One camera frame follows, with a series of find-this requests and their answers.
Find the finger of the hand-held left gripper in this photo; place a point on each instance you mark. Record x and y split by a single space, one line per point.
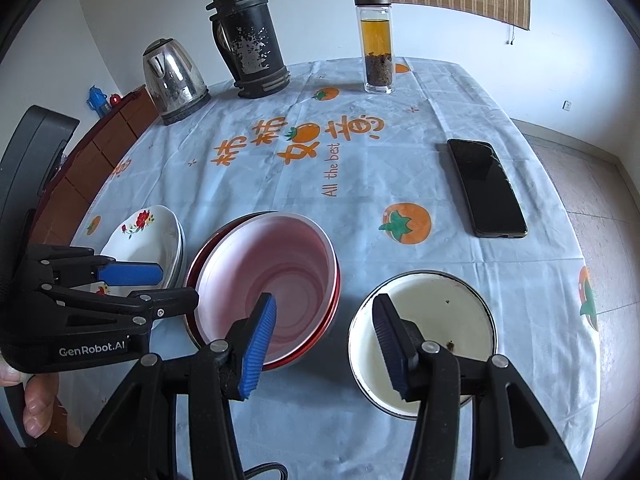
165 300
130 274

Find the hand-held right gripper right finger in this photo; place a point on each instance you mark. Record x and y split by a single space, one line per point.
387 345

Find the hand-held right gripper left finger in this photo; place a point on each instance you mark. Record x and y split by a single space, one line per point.
257 347

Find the red flower white plate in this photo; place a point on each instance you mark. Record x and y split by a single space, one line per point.
145 240

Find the pink flower white plate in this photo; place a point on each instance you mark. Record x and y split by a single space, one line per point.
175 260

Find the white enamel bowl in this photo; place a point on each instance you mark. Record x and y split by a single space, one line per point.
440 320

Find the red bowl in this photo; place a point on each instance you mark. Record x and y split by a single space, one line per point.
334 305

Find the person's left hand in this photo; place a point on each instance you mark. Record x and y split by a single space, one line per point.
37 400

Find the brown wooden cabinet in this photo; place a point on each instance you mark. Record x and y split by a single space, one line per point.
95 160

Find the blue toy on cabinet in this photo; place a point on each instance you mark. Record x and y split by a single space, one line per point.
98 101

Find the white orange printed tablecloth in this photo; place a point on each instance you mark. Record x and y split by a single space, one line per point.
380 185

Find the steel electric kettle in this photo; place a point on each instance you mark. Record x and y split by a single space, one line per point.
172 80

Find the black smartphone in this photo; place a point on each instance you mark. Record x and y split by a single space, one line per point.
487 187

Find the worn black thermos flask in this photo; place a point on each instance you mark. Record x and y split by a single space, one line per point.
247 35

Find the glass tea bottle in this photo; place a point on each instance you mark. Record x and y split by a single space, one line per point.
377 42

